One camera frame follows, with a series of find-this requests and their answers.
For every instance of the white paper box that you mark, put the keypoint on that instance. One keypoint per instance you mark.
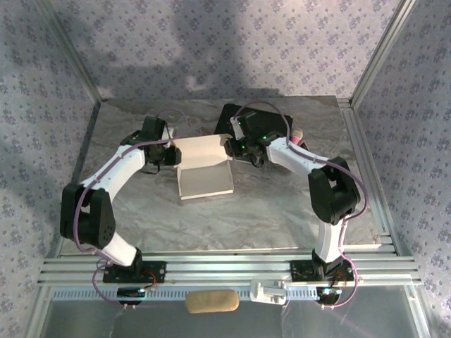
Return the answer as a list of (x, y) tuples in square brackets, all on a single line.
[(204, 179)]

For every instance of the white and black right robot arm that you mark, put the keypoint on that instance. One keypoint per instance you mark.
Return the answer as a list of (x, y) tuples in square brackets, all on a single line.
[(292, 155)]

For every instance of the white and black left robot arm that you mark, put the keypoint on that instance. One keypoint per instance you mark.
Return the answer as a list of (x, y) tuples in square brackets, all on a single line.
[(112, 169)]

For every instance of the black rectangular case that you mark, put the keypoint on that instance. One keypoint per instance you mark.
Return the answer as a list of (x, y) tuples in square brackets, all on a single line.
[(271, 119)]

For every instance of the pink marker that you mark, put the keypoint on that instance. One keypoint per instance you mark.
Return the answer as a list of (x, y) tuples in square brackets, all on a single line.
[(297, 136)]

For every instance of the small red triangle item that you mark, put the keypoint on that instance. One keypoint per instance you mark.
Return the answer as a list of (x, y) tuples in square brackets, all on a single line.
[(303, 144)]

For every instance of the small black circuit board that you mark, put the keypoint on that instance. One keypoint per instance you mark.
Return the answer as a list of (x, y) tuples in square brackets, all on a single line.
[(128, 293), (329, 294)]

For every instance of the tan sponge block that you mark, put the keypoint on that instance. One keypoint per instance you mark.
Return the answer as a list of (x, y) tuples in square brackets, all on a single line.
[(211, 301)]

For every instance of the aluminium frame post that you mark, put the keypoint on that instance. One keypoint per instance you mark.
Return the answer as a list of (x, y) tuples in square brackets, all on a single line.
[(379, 53), (75, 60)]

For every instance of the aluminium side rail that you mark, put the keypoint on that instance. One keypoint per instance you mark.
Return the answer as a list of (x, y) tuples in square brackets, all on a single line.
[(356, 134)]

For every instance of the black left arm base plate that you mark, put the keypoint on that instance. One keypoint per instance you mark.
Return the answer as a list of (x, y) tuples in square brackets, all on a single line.
[(158, 272)]

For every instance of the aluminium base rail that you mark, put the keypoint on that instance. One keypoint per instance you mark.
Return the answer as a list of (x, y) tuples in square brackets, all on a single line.
[(229, 269)]

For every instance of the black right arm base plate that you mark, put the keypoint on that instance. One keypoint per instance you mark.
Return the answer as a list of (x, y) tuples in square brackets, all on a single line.
[(299, 273)]

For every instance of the white plastic bracket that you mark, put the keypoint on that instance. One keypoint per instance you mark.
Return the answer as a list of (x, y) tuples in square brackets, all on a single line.
[(267, 294)]

